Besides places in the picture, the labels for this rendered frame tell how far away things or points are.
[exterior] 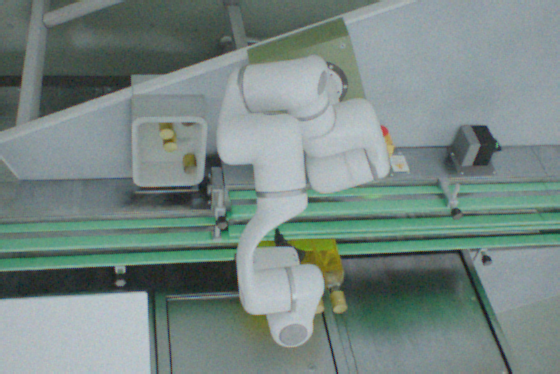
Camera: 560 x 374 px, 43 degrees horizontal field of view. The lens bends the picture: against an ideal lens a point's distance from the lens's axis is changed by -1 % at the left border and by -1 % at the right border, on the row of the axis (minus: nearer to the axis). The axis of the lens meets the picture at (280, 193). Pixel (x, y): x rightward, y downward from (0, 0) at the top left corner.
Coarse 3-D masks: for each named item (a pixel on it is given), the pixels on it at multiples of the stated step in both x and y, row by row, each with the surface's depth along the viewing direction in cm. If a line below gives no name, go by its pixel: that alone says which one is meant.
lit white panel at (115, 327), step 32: (0, 320) 173; (32, 320) 174; (64, 320) 176; (96, 320) 177; (128, 320) 178; (0, 352) 167; (32, 352) 169; (64, 352) 170; (96, 352) 171; (128, 352) 172
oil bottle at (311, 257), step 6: (294, 240) 184; (300, 240) 184; (306, 240) 184; (312, 240) 184; (294, 246) 183; (300, 246) 182; (306, 246) 183; (312, 246) 183; (306, 252) 181; (312, 252) 182; (306, 258) 180; (312, 258) 180; (318, 258) 181; (300, 264) 179; (306, 264) 179; (312, 264) 179; (318, 264) 179
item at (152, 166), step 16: (144, 128) 173; (176, 128) 175; (192, 128) 176; (144, 144) 177; (160, 144) 178; (192, 144) 180; (144, 160) 181; (160, 160) 182; (176, 160) 183; (144, 176) 179; (160, 176) 179; (176, 176) 180; (192, 176) 181
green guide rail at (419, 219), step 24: (312, 216) 186; (336, 216) 187; (360, 216) 188; (384, 216) 189; (408, 216) 191; (432, 216) 192; (480, 216) 194; (504, 216) 195; (528, 216) 196; (552, 216) 198
